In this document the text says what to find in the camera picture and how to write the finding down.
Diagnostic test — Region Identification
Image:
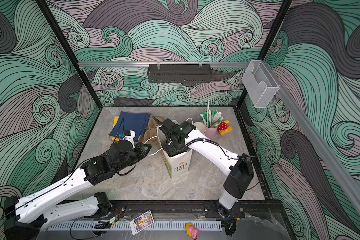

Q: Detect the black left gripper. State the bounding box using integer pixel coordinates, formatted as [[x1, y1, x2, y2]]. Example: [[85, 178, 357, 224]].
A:
[[114, 142, 152, 174]]

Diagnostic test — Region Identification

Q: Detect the white paper takeout bag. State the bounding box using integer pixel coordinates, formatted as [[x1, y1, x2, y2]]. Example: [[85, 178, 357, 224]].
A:
[[143, 126, 193, 179]]

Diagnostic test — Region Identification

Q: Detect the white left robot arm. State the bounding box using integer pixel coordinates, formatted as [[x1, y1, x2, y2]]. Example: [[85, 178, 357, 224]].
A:
[[4, 140, 152, 240]]

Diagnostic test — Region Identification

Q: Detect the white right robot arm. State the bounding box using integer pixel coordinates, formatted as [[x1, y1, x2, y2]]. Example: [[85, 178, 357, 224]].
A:
[[157, 119, 254, 217]]

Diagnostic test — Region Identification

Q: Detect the brown cup sleeve pile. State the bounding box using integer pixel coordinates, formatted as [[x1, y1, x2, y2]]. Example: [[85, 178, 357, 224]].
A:
[[143, 117, 163, 143]]

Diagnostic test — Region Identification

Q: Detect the stack of green paper cups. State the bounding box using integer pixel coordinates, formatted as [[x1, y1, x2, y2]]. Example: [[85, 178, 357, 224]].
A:
[[193, 122, 207, 135]]

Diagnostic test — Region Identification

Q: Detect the navy blue napkin stack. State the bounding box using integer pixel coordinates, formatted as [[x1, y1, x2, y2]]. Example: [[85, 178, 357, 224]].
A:
[[109, 112, 151, 142]]

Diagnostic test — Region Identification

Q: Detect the pink straw holder cup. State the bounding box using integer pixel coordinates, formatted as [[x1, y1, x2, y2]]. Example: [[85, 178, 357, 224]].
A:
[[204, 128, 218, 140]]

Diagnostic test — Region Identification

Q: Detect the wrapped straws bundle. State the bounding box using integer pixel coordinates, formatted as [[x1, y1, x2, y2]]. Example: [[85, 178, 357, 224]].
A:
[[199, 99, 224, 129]]

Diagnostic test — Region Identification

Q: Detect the red yellow plush toy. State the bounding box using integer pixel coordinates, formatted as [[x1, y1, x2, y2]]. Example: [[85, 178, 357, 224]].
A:
[[218, 120, 233, 135]]

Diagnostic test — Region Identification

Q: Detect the colourful picture card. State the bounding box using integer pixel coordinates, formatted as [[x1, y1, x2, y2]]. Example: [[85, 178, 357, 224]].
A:
[[129, 210, 155, 236]]

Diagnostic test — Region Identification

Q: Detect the pink yellow toy figure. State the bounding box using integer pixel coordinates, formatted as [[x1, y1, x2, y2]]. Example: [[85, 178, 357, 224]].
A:
[[185, 223, 200, 240]]

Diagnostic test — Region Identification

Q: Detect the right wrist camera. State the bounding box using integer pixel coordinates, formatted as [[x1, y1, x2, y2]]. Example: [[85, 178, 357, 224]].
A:
[[159, 119, 179, 138]]

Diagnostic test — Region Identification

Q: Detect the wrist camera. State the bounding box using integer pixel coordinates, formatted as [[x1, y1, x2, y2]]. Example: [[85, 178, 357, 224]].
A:
[[120, 130, 136, 148], [159, 119, 179, 138]]

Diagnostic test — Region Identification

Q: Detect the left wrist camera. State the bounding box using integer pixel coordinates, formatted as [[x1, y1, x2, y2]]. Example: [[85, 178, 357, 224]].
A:
[[120, 130, 136, 148]]

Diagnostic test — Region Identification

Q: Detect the black wall shelf tray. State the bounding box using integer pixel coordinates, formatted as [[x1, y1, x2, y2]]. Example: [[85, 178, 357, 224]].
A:
[[147, 65, 212, 83]]

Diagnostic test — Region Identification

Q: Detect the aluminium wall rail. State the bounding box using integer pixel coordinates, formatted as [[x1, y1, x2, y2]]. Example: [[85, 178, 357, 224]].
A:
[[78, 61, 249, 69]]

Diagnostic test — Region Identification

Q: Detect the white slotted cable duct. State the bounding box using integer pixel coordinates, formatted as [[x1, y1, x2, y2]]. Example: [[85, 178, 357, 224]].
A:
[[47, 220, 223, 232]]

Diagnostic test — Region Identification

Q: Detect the clear acrylic wall holder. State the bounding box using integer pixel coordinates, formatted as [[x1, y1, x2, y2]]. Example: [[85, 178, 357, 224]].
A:
[[242, 60, 280, 109]]

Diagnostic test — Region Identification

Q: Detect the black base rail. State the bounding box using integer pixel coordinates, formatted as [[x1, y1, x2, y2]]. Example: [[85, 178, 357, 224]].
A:
[[44, 199, 286, 220]]

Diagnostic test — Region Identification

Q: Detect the black corner frame post left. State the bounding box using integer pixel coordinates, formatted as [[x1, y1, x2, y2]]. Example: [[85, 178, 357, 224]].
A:
[[36, 0, 103, 111]]

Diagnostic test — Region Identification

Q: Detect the black corner frame post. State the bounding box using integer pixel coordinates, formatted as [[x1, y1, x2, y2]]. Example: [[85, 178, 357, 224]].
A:
[[36, 0, 103, 111], [237, 1, 292, 109]]

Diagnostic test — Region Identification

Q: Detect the black corner frame post right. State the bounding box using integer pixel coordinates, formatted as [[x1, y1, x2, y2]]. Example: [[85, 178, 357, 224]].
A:
[[237, 1, 292, 109]]

